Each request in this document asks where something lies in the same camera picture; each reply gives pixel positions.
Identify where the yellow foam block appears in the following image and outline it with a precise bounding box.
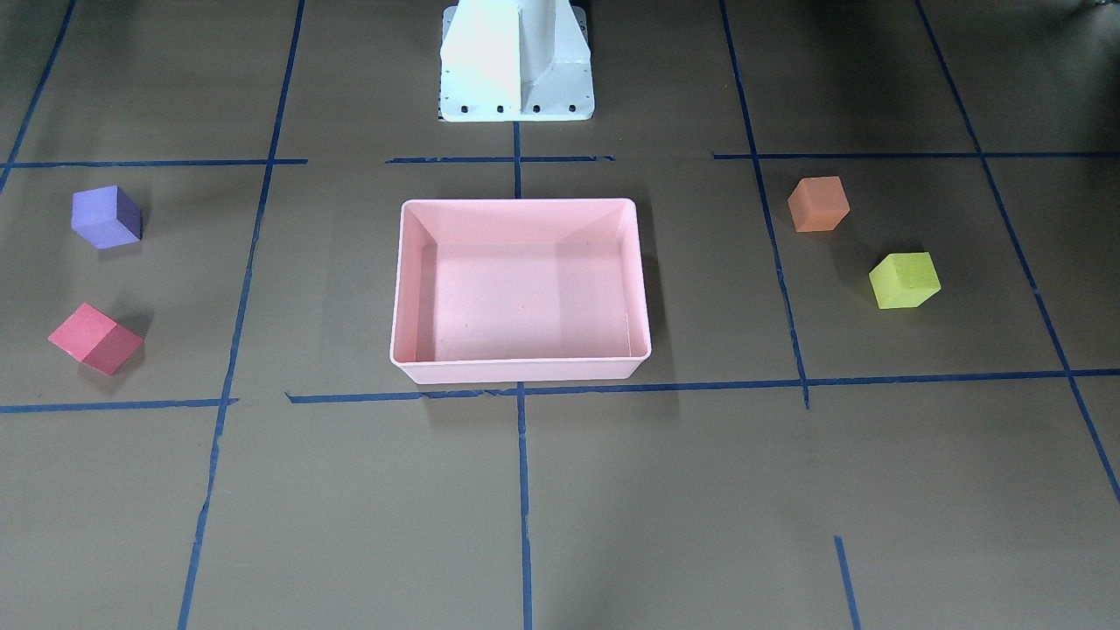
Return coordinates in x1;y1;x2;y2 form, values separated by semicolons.
869;252;942;311

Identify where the purple foam block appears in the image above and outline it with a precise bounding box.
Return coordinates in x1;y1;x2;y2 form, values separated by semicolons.
69;185;143;250

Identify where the red foam block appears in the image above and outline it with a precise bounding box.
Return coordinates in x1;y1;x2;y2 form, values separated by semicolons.
48;303;144;376

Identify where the pink plastic bin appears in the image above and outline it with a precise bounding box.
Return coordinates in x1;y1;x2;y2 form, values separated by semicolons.
389;197;652;385

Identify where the orange foam block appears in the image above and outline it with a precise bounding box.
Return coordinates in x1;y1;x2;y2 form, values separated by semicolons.
787;176;851;233

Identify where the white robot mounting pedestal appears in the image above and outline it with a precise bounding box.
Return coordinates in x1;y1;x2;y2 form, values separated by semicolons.
437;1;596;123

